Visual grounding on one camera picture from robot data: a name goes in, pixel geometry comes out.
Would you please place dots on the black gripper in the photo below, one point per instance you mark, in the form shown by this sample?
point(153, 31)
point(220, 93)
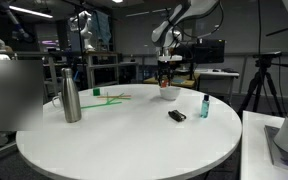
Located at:
point(166, 68)

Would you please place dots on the multicoloured rubik's cube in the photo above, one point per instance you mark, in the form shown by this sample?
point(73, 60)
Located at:
point(164, 84)

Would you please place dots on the white bowl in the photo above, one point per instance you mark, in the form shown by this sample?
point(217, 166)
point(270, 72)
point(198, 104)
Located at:
point(170, 94)

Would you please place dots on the dark background robot arm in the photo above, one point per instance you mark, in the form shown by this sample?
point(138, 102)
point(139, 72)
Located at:
point(15, 25)

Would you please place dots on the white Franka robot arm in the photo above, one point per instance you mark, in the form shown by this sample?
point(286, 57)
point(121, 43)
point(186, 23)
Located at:
point(164, 31)

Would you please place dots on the small green cube block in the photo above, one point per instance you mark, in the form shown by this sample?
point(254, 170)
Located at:
point(96, 92)

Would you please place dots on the black multitool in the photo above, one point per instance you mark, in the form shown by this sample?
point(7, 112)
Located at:
point(177, 116)

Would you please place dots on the teal sanitizer bottle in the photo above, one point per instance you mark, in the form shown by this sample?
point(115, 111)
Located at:
point(205, 108)

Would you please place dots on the wide black monitor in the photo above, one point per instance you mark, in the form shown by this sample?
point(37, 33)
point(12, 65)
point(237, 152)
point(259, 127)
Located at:
point(209, 51)

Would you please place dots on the white desk under monitor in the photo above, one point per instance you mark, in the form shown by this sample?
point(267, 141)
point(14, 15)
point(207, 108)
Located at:
point(217, 74)

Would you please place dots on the thin wooden stick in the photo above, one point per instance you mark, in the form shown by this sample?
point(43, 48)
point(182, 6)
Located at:
point(104, 97)

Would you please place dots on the long green stick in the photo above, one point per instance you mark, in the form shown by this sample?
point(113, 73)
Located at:
point(100, 105)

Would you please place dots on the blue hanging cloth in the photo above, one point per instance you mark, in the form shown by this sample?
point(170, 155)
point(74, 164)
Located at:
point(101, 26)

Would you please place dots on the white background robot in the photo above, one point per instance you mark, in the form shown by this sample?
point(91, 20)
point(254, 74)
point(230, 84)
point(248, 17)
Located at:
point(85, 30)

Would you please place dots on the stainless steel water bottle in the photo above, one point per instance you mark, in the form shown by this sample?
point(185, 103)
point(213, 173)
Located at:
point(71, 100)

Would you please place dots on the white mug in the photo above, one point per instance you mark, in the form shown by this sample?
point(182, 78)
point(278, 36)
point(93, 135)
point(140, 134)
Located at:
point(58, 100)

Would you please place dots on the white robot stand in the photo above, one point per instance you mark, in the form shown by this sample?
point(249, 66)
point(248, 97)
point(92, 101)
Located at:
point(254, 150)

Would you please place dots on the grey robot mounting plate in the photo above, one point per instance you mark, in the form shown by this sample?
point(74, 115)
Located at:
point(277, 150)

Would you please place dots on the ceiling light strip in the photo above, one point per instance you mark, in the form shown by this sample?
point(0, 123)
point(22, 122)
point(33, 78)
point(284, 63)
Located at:
point(27, 11)

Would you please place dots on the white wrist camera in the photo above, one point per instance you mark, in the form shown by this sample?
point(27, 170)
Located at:
point(169, 58)

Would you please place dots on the grey metal frame table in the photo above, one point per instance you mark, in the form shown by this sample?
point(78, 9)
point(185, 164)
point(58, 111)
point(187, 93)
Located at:
point(100, 66)

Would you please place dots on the black tripod with camera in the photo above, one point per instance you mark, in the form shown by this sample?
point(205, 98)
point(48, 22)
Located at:
point(260, 80)

